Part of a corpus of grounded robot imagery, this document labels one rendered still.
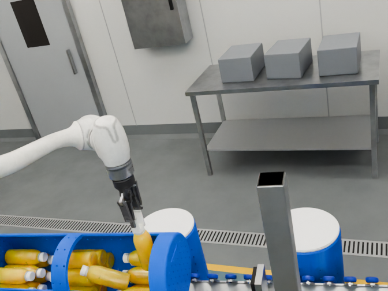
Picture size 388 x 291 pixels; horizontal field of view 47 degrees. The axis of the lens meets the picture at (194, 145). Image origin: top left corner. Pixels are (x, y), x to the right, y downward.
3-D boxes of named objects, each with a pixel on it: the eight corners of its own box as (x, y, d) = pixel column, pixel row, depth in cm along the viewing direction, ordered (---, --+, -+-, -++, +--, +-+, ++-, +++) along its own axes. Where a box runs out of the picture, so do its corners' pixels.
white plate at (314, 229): (350, 217, 182) (350, 219, 182) (290, 201, 199) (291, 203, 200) (320, 259, 164) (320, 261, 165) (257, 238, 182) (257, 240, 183)
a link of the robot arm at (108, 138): (138, 159, 145) (122, 146, 156) (126, 116, 138) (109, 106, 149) (108, 172, 141) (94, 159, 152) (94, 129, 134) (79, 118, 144)
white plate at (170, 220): (134, 216, 215) (135, 217, 216) (134, 253, 190) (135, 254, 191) (190, 202, 216) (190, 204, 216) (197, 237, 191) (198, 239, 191)
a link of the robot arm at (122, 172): (134, 153, 150) (138, 167, 153) (110, 154, 153) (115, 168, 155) (125, 167, 142) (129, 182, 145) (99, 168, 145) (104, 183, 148)
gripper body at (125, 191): (127, 181, 145) (134, 204, 150) (136, 167, 153) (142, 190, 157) (107, 182, 148) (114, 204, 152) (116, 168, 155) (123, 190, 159)
